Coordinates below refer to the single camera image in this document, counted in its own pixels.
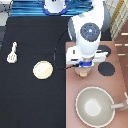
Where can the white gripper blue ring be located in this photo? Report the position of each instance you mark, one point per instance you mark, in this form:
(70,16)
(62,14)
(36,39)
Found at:
(75,59)

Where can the pink small pot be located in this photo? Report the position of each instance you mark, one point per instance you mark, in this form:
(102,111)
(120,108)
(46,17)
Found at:
(82,71)

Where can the cream round plate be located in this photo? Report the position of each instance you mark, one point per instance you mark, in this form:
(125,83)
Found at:
(43,70)

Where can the cream slotted spatula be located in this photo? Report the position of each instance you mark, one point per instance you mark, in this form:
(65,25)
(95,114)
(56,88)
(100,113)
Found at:
(12,56)

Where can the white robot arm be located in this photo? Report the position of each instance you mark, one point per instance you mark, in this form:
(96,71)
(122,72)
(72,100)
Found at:
(85,31)

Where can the black burner top right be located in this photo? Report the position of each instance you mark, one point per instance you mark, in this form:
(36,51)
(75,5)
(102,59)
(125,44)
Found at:
(105,48)

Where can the black burner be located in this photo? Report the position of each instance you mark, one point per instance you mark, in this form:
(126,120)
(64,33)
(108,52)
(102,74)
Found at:
(105,48)
(106,69)

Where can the black burner lower right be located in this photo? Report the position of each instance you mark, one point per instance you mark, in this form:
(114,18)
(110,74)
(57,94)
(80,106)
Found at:
(106,69)

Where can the pink stove board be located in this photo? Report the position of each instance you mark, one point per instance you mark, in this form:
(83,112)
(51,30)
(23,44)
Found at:
(114,85)

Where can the wooden slatted furniture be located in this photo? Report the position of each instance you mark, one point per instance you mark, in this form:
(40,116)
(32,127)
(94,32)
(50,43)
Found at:
(118,10)

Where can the large grey frying pan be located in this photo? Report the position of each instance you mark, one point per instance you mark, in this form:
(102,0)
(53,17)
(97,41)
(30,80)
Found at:
(96,108)

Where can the black table mat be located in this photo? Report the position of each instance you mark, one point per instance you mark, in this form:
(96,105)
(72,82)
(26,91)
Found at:
(32,74)

